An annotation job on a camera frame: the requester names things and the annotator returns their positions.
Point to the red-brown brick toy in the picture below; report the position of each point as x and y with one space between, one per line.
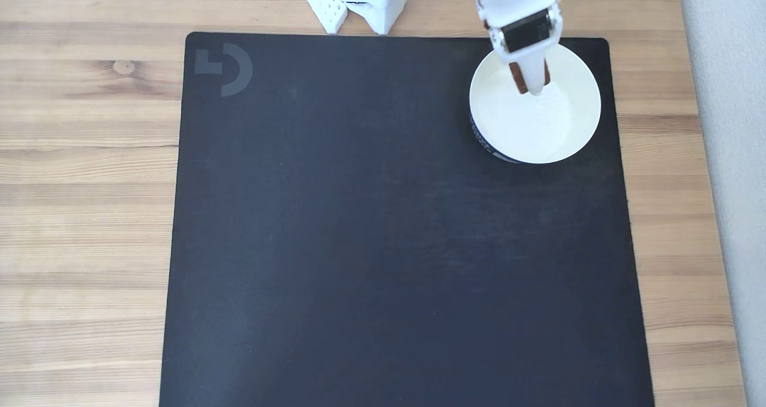
519 79

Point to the white round plate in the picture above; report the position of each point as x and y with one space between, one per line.
538 131

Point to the black desk mat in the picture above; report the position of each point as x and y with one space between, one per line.
389 275

